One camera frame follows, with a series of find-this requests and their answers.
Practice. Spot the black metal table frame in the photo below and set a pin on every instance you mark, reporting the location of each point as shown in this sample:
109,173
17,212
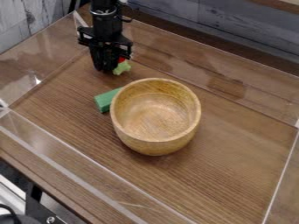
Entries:
29,200

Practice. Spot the clear acrylic corner bracket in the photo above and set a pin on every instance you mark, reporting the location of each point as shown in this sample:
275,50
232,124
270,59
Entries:
78,21

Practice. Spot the round wooden bowl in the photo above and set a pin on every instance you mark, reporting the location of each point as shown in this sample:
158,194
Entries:
156,114

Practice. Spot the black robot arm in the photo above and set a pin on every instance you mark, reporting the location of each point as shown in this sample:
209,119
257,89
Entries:
106,6

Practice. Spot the green rectangular block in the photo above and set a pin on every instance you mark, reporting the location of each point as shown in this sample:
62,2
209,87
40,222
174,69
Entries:
104,99

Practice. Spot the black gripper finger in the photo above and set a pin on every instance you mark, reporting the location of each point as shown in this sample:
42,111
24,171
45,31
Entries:
96,55
109,60

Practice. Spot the clear acrylic tray walls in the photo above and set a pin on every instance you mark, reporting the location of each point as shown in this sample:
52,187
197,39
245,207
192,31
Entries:
233,176

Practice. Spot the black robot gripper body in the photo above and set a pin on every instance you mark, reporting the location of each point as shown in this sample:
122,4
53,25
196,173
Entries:
105,33

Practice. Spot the red plush tomato toy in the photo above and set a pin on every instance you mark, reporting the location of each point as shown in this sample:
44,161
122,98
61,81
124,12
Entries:
121,66

